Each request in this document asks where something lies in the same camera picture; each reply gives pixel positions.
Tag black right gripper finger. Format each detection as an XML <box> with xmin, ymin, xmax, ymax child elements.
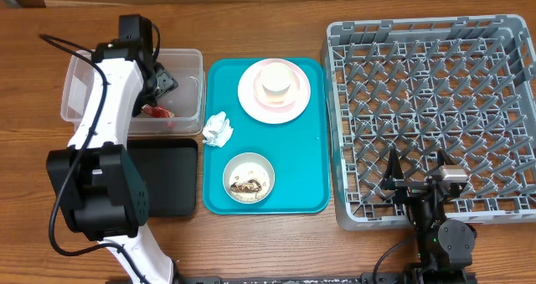
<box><xmin>437</xmin><ymin>148</ymin><xmax>455</xmax><ymax>167</ymax></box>
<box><xmin>384</xmin><ymin>147</ymin><xmax>405</xmax><ymax>180</ymax></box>

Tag red snack wrapper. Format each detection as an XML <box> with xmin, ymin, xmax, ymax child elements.
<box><xmin>142</xmin><ymin>105</ymin><xmax>175</xmax><ymax>129</ymax></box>

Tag white napkin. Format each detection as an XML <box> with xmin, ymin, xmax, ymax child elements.
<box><xmin>202</xmin><ymin>111</ymin><xmax>234</xmax><ymax>147</ymax></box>

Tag cream cup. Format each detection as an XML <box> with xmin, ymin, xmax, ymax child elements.
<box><xmin>260</xmin><ymin>63</ymin><xmax>294</xmax><ymax>101</ymax></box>

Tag grey bowl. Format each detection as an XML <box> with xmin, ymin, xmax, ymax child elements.
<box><xmin>223</xmin><ymin>152</ymin><xmax>276</xmax><ymax>204</ymax></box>

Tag rice and food scraps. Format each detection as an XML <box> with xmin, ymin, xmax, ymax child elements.
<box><xmin>229</xmin><ymin>163</ymin><xmax>271</xmax><ymax>204</ymax></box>

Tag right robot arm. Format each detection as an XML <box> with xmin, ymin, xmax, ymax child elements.
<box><xmin>380</xmin><ymin>148</ymin><xmax>477</xmax><ymax>283</ymax></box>

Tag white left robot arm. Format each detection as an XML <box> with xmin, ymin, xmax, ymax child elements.
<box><xmin>46</xmin><ymin>42</ymin><xmax>180</xmax><ymax>283</ymax></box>

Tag clear plastic waste bin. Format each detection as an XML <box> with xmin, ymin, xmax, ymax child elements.
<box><xmin>60</xmin><ymin>49</ymin><xmax>206</xmax><ymax>137</ymax></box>

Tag grey dishwasher rack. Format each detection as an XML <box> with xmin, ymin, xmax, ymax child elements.
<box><xmin>322</xmin><ymin>14</ymin><xmax>535</xmax><ymax>230</ymax></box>

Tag large pink plate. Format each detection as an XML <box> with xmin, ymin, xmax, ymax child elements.
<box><xmin>238</xmin><ymin>59</ymin><xmax>311</xmax><ymax>124</ymax></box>

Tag black tray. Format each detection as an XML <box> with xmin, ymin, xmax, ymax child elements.
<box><xmin>127</xmin><ymin>138</ymin><xmax>198</xmax><ymax>217</ymax></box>

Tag teal serving tray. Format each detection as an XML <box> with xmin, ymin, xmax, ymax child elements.
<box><xmin>203</xmin><ymin>58</ymin><xmax>331</xmax><ymax>214</ymax></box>

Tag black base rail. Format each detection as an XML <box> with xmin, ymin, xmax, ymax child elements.
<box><xmin>182</xmin><ymin>272</ymin><xmax>478</xmax><ymax>284</ymax></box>

